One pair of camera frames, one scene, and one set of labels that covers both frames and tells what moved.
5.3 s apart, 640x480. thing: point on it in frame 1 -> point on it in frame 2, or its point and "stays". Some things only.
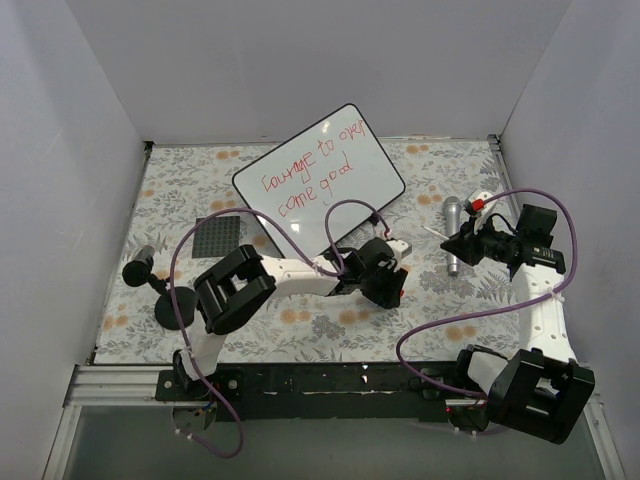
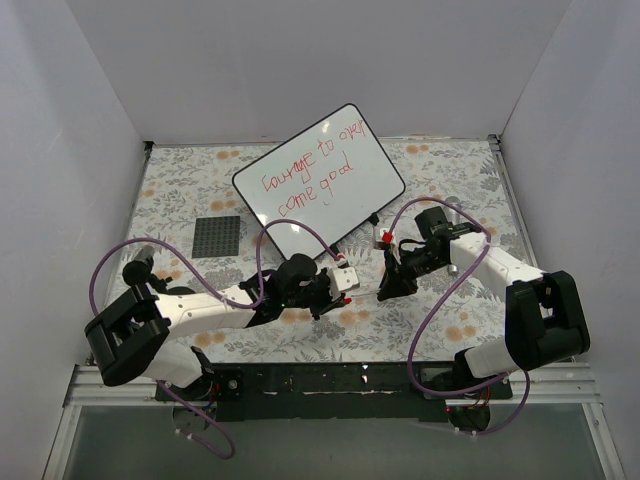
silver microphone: x=452 y=212 stays
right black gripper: x=470 y=243 -> x=406 y=264
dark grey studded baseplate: x=216 y=237 stays
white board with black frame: x=297 y=184 stays
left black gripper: x=388 y=288 -> x=326 y=298
